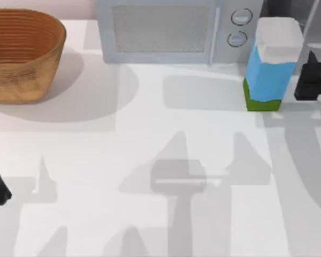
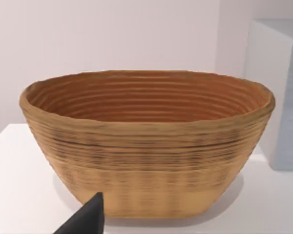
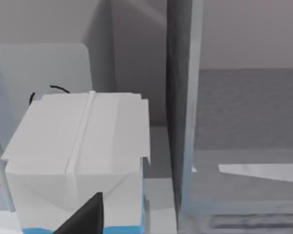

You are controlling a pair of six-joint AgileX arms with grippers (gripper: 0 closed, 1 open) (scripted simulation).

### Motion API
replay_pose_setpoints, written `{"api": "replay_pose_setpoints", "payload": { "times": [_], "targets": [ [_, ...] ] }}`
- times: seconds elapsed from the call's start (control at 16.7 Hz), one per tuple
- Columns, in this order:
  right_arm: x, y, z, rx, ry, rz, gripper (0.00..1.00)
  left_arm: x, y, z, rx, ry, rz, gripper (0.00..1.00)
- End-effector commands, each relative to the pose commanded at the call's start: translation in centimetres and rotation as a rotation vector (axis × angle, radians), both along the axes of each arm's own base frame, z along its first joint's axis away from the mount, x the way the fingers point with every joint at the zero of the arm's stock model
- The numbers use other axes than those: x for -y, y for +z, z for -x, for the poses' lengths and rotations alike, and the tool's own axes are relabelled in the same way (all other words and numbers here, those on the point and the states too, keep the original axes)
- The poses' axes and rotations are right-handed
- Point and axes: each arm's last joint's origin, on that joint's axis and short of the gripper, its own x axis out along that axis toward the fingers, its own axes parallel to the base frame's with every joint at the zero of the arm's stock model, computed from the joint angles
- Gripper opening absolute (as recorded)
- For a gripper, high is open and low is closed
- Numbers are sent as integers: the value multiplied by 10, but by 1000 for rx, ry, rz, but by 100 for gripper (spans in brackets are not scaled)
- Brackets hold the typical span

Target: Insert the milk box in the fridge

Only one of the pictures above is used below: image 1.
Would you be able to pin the blue white green carton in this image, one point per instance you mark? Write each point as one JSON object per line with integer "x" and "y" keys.
{"x": 271, "y": 72}

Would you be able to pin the pale microwave oven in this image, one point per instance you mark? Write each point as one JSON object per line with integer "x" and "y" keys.
{"x": 230, "y": 56}

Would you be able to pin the small microwave knob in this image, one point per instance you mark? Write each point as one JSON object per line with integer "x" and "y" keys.
{"x": 237, "y": 38}

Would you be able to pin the large microwave knob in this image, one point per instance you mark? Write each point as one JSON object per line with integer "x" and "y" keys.
{"x": 241, "y": 16}

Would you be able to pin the microwave door with mesh window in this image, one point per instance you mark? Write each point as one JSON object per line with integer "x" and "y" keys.
{"x": 160, "y": 29}

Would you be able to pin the woven brown basket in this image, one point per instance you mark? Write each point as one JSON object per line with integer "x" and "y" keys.
{"x": 26, "y": 45}

